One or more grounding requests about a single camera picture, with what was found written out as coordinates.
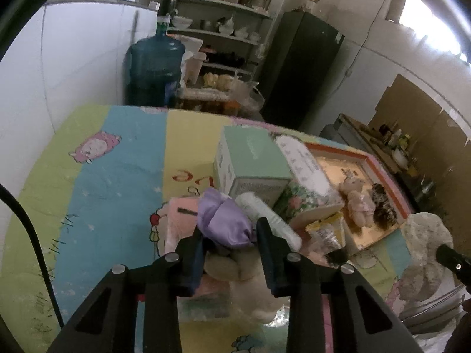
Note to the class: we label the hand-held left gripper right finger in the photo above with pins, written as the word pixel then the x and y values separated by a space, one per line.
pixel 266 264

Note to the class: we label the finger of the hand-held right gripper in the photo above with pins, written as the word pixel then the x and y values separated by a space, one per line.
pixel 454 263

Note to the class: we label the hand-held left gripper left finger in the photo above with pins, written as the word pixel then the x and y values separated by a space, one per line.
pixel 197 264

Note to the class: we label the cream plush toy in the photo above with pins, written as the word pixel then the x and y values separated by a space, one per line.
pixel 250 290

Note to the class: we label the white fuzzy towel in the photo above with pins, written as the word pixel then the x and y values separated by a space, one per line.
pixel 272 217

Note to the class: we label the purple satin pouch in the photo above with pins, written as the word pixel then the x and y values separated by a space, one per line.
pixel 224 220

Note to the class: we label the dark fuzzy plush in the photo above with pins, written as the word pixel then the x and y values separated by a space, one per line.
pixel 384 209

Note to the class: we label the pink plush bear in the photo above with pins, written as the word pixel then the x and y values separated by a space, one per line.
pixel 355 198

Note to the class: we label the orange rimmed tray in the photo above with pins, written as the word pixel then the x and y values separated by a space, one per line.
pixel 338 165

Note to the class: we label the metal basin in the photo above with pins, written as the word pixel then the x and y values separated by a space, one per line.
pixel 430 312

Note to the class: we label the yellow packet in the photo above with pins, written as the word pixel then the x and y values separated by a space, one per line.
pixel 327 231

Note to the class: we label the floral tissue box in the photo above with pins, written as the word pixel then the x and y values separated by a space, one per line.
pixel 305 169

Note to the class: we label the mint green box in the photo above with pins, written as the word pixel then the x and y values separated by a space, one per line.
pixel 250 154

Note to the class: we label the row of condiment bottles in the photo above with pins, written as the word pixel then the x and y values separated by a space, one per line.
pixel 399 145

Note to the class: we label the wooden counter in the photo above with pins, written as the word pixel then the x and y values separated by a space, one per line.
pixel 353 128

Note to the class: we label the cardboard sheet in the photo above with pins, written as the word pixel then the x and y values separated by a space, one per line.
pixel 404 106

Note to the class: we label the clear food containers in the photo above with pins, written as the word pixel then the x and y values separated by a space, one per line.
pixel 213 99

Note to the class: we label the plastic bag of food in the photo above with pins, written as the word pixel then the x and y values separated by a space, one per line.
pixel 224 82

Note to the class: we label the white plastic jug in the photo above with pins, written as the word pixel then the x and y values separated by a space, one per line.
pixel 195 68

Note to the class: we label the black refrigerator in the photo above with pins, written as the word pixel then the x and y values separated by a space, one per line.
pixel 301 70

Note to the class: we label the blue water jug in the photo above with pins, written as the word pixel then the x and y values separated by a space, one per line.
pixel 154 66

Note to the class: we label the white metal shelf rack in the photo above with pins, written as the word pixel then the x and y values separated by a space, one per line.
pixel 228 33

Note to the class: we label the bright window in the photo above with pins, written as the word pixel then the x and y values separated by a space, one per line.
pixel 434 25

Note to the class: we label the white bowl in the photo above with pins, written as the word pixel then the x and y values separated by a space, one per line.
pixel 180 21

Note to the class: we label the jar with brown lid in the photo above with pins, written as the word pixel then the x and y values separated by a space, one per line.
pixel 312 0

